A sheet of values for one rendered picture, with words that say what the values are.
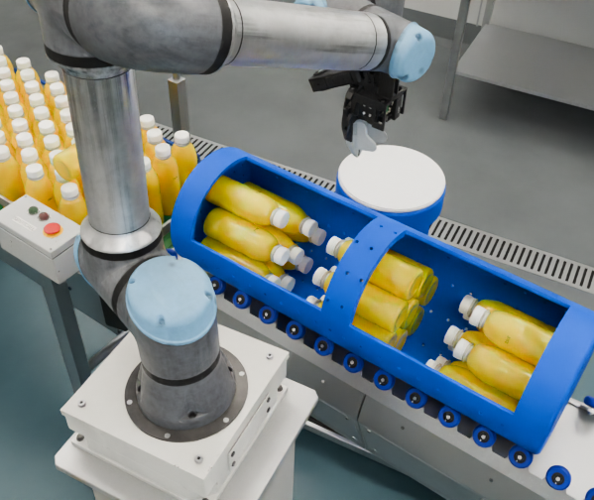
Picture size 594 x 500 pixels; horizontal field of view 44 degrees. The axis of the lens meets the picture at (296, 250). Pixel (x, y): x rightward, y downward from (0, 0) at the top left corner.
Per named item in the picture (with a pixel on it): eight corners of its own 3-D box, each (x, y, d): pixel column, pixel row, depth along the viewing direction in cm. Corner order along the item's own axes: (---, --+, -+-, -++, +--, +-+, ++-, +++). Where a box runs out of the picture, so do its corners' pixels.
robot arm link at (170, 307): (166, 395, 100) (152, 329, 91) (118, 337, 108) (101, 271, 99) (237, 352, 106) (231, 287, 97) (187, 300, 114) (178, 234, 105)
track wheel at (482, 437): (500, 437, 140) (502, 434, 141) (480, 420, 141) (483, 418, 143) (485, 453, 141) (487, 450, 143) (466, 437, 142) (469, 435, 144)
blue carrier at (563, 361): (526, 482, 137) (563, 400, 117) (178, 281, 173) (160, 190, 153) (581, 377, 153) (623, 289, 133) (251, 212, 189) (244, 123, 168)
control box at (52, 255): (59, 285, 163) (50, 251, 156) (1, 248, 171) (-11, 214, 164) (92, 260, 169) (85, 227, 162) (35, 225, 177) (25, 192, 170)
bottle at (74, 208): (80, 263, 182) (65, 205, 170) (63, 249, 186) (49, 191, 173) (103, 249, 186) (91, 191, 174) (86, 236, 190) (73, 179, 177)
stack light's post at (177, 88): (200, 335, 283) (177, 83, 208) (192, 330, 285) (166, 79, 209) (207, 328, 285) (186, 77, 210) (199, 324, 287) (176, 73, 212)
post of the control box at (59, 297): (110, 484, 236) (46, 263, 168) (101, 478, 238) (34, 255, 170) (119, 475, 239) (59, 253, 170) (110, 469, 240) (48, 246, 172)
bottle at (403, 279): (419, 266, 141) (339, 228, 149) (404, 299, 141) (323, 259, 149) (427, 273, 148) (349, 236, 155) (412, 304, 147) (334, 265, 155)
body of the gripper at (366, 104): (381, 136, 124) (389, 71, 116) (339, 118, 127) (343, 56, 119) (404, 116, 128) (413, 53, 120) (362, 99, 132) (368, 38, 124)
